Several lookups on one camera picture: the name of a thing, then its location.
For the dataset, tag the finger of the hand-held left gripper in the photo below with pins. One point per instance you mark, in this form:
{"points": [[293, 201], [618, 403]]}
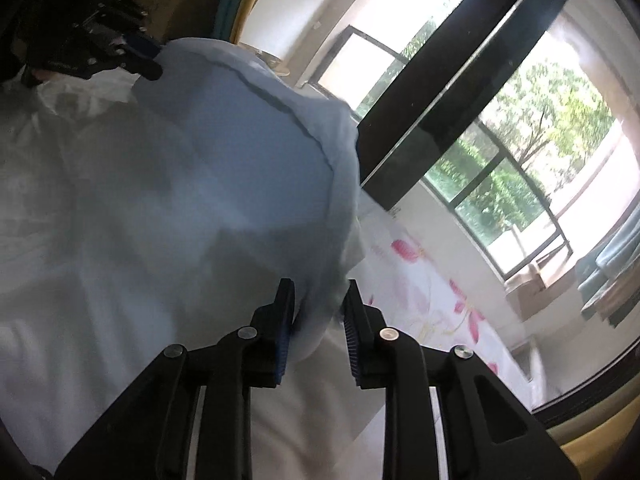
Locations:
{"points": [[142, 45], [147, 67]]}

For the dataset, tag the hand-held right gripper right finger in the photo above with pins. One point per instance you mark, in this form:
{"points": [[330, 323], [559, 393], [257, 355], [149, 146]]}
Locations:
{"points": [[350, 340]]}

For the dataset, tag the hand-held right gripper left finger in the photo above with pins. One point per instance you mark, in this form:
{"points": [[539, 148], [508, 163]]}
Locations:
{"points": [[282, 340]]}

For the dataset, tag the white shirt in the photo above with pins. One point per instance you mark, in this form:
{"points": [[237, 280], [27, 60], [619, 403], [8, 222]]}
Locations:
{"points": [[200, 185]]}

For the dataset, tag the brown cardboard box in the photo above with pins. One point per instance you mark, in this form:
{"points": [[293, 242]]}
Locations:
{"points": [[170, 10]]}

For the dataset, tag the floral bed sheet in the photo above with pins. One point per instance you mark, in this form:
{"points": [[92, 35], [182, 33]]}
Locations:
{"points": [[415, 280]]}

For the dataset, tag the small round balcony table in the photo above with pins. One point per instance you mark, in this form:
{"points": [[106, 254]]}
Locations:
{"points": [[270, 62]]}

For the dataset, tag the white air conditioner unit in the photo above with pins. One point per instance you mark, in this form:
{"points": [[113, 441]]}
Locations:
{"points": [[527, 360]]}

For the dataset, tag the balcony cardboard box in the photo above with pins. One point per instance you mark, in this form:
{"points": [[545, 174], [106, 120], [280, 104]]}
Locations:
{"points": [[525, 295]]}

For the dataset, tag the glass balcony railing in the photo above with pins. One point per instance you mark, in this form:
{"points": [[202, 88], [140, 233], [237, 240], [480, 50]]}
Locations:
{"points": [[500, 200]]}

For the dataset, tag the light blue hanging garment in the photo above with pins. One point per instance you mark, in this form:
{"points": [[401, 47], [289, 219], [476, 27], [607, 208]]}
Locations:
{"points": [[610, 270]]}

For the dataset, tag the beige hanging garment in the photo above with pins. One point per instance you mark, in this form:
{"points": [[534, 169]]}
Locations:
{"points": [[625, 310]]}

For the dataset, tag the black sliding door frame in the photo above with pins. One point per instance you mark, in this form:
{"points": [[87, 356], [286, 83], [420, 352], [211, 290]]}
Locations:
{"points": [[450, 85], [600, 395]]}

